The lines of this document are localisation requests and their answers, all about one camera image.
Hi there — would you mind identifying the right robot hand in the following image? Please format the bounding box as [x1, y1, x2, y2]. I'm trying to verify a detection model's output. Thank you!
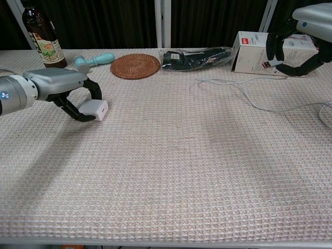
[266, 5, 332, 77]

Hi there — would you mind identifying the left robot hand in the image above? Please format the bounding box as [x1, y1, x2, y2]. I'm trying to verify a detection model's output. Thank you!
[22, 68, 103, 123]

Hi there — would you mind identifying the white USB wall charger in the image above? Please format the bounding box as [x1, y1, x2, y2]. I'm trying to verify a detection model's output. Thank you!
[78, 99, 108, 122]

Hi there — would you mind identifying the white USB cable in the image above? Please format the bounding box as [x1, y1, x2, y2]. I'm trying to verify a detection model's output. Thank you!
[196, 59, 332, 128]

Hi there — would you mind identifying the brown glass bottle with label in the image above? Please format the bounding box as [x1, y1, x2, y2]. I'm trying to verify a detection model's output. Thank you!
[22, 0, 68, 70]

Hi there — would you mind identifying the teal handheld massager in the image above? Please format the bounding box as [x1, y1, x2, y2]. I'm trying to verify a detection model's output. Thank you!
[74, 52, 116, 74]

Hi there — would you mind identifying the white cardboard product box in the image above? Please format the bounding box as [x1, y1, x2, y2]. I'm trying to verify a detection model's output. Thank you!
[231, 31, 320, 78]

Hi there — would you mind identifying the black pleated curtain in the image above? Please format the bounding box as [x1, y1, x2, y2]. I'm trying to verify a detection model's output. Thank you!
[0, 0, 332, 51]

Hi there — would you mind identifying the round woven rattan coaster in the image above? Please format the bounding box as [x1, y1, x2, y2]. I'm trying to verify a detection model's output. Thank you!
[110, 53, 161, 79]

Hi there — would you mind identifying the black item in plastic bag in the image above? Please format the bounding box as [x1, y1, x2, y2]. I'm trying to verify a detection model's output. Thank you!
[158, 46, 236, 71]

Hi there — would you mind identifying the beige waffle weave tablecloth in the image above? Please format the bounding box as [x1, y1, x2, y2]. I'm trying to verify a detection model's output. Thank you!
[0, 47, 332, 242]

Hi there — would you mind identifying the white metal frame post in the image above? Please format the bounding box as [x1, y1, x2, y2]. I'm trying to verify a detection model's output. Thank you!
[258, 0, 278, 33]
[154, 0, 172, 49]
[5, 0, 36, 50]

